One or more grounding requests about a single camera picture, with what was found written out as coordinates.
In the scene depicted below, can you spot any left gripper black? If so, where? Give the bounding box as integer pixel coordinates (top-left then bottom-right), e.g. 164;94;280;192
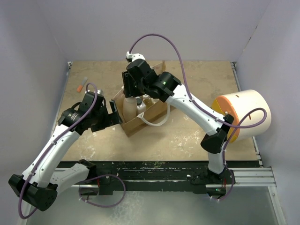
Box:
91;101;122;132

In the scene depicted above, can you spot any tan pump lotion bottle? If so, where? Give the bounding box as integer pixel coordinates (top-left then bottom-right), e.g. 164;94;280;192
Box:
123;97;137;122

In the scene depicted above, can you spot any brown burlap canvas bag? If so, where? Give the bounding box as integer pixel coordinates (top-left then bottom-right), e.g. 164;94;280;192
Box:
112;60;176;138

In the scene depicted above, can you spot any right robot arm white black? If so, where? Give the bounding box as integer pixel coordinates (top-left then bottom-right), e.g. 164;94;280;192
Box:
122;59;234;183

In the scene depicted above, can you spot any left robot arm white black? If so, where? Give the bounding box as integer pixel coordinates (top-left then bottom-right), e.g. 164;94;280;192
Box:
8;91;122;211

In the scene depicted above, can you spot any white bottle with black cap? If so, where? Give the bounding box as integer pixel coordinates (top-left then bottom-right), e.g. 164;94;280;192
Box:
136;97;146;115

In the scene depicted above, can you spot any clear amber liquid bottle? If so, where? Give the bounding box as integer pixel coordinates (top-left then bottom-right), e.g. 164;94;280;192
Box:
142;94;153;107

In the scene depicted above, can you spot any small orange capped tube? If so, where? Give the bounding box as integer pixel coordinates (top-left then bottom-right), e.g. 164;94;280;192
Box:
76;77;88;92

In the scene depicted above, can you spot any cream cylinder with orange lid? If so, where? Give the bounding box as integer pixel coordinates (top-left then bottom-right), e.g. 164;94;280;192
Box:
210;89;272;143

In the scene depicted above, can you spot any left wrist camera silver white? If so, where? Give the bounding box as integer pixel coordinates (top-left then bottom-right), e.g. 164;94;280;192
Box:
97;89;104;95

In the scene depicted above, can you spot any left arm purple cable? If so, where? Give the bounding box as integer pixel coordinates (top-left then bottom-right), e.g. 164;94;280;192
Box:
18;83;98;219

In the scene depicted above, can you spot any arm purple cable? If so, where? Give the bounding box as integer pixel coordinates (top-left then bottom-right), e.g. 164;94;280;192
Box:
18;83;98;219
128;34;268;169

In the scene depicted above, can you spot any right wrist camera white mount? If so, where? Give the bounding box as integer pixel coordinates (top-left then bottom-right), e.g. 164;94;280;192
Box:
126;51;145;62

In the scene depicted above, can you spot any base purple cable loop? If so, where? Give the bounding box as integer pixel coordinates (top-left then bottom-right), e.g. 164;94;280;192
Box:
78;173;127;208

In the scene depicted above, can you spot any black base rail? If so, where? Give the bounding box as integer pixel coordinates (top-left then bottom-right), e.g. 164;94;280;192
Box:
76;161;235;195

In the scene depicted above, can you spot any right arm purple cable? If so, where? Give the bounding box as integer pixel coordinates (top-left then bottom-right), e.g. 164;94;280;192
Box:
128;34;268;169

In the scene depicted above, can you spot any aluminium frame rail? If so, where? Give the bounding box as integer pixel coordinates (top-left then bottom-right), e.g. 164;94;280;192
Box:
231;61;277;188

